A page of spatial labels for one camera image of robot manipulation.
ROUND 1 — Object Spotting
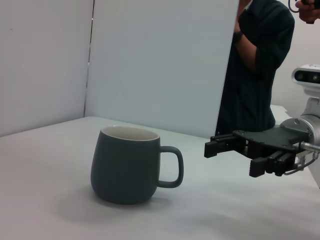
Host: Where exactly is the person's hand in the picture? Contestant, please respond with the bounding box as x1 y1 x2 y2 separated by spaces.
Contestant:
294 0 320 25

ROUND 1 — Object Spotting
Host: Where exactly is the white partition board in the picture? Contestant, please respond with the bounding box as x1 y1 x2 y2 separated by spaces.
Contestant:
84 0 240 138
0 0 95 138

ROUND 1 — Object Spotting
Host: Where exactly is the person in dark shirt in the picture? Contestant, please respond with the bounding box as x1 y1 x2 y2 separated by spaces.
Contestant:
216 0 296 133

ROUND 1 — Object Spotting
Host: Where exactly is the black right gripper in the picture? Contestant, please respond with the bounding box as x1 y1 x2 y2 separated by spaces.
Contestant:
204 126 310 178

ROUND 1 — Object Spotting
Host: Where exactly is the black wristwatch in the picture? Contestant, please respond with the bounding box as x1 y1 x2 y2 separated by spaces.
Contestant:
232 29 244 43

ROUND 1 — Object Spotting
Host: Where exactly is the grey ceramic cup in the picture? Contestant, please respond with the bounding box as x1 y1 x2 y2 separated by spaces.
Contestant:
90 125 185 205

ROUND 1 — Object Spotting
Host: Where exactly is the right gripper cable with connector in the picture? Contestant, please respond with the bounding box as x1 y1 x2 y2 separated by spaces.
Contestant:
283 141 320 176

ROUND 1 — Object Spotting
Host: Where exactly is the person's bare forearm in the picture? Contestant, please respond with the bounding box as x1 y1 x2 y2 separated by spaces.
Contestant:
233 19 258 73

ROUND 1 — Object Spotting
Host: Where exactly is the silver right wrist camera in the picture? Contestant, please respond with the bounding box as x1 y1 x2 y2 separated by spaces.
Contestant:
291 64 320 98

